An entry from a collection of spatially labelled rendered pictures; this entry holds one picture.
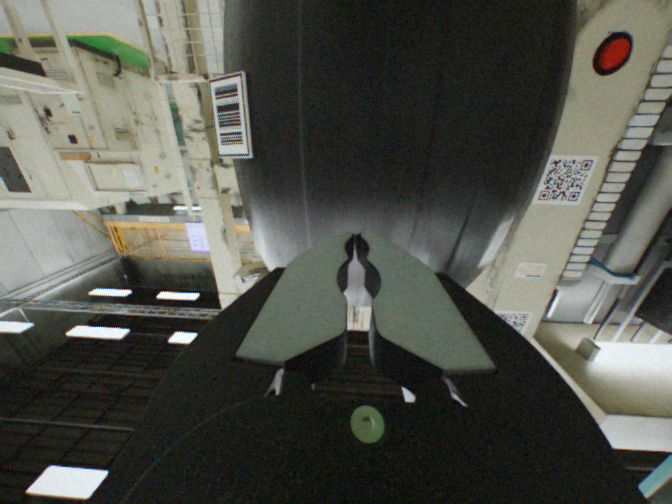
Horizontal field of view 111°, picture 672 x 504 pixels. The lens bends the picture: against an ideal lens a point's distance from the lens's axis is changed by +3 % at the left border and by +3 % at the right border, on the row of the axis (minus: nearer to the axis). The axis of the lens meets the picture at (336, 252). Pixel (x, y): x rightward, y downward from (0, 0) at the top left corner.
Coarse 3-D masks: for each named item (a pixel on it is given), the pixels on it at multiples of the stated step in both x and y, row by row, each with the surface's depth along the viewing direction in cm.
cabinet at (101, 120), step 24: (48, 48) 280; (72, 48) 278; (96, 48) 301; (48, 72) 289; (96, 72) 301; (48, 96) 300; (72, 96) 298; (96, 96) 302; (120, 96) 333; (48, 120) 312; (72, 120) 310; (96, 120) 309; (120, 120) 335; (72, 144) 323; (96, 144) 321; (120, 144) 337
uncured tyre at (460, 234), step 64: (256, 0) 16; (320, 0) 16; (384, 0) 15; (448, 0) 15; (512, 0) 15; (576, 0) 18; (256, 64) 17; (320, 64) 16; (384, 64) 16; (448, 64) 16; (512, 64) 16; (256, 128) 18; (320, 128) 17; (384, 128) 17; (448, 128) 17; (512, 128) 17; (256, 192) 21; (320, 192) 19; (384, 192) 19; (448, 192) 19; (512, 192) 19; (448, 256) 23
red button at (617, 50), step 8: (616, 40) 29; (624, 40) 29; (608, 48) 30; (616, 48) 30; (624, 48) 29; (600, 56) 30; (608, 56) 30; (616, 56) 30; (624, 56) 30; (600, 64) 31; (608, 64) 30; (616, 64) 30
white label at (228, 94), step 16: (208, 80) 19; (224, 80) 18; (240, 80) 17; (224, 96) 19; (240, 96) 18; (224, 112) 19; (240, 112) 18; (224, 128) 19; (240, 128) 19; (224, 144) 20; (240, 144) 19
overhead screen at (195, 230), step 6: (186, 222) 390; (192, 222) 389; (198, 222) 389; (186, 228) 394; (192, 228) 393; (198, 228) 393; (192, 234) 398; (198, 234) 397; (204, 234) 397; (192, 240) 403; (198, 240) 402; (204, 240) 401; (192, 246) 407; (198, 246) 407; (204, 246) 406
